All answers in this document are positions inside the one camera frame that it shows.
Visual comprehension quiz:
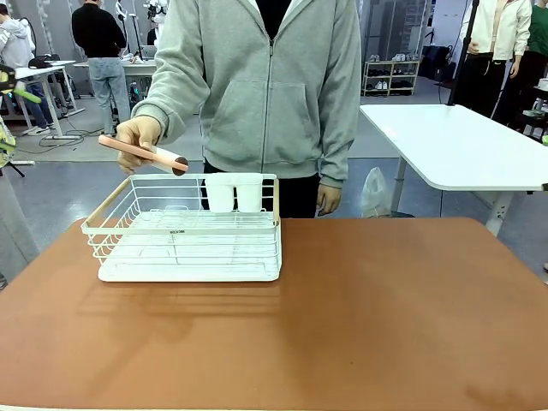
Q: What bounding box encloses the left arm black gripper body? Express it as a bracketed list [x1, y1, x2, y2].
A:
[0, 63, 19, 94]

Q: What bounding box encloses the pink handled lint roller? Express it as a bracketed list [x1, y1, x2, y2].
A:
[98, 134, 190, 177]

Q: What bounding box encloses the person's left forearm grey sleeve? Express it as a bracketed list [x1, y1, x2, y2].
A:
[318, 51, 363, 190]

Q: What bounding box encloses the person's right forearm grey sleeve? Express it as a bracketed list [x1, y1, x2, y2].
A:
[131, 16, 206, 146]

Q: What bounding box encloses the person's right hand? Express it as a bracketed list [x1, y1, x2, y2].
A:
[116, 115, 163, 176]

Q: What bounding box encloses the person's left hand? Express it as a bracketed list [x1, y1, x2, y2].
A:
[316, 183, 343, 217]

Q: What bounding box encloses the white standing desk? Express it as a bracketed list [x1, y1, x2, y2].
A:
[15, 59, 86, 141]

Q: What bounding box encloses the person in light grey hoodie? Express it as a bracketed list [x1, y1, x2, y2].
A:
[0, 3, 55, 137]

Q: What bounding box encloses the person in black sweater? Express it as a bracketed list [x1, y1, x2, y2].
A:
[71, 0, 132, 137]

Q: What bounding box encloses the large white table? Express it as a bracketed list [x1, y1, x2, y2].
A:
[359, 104, 548, 237]

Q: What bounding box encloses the person in white jacket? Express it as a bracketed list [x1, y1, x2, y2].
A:
[452, 0, 533, 119]

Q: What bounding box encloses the white workbench with laptop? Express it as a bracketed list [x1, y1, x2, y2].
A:
[73, 45, 160, 108]

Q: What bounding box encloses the black tripod pole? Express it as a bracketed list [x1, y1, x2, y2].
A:
[446, 0, 481, 106]

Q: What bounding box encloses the wooden shoe rack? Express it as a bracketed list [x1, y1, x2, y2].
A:
[361, 59, 423, 98]

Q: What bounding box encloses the white plastic bag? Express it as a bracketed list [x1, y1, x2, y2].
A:
[360, 166, 393, 219]

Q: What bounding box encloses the dark metal cabinet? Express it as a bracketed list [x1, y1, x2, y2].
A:
[376, 0, 434, 62]

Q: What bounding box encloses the white drip tray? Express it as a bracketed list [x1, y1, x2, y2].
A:
[97, 255, 283, 283]

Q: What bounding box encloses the white utensil holder cup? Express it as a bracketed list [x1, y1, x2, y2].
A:
[204, 172, 265, 214]

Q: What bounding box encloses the person's grey hoodie torso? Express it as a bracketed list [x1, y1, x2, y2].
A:
[169, 0, 343, 179]

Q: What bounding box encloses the white wire dish rack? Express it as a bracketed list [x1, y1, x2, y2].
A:
[80, 172, 283, 276]

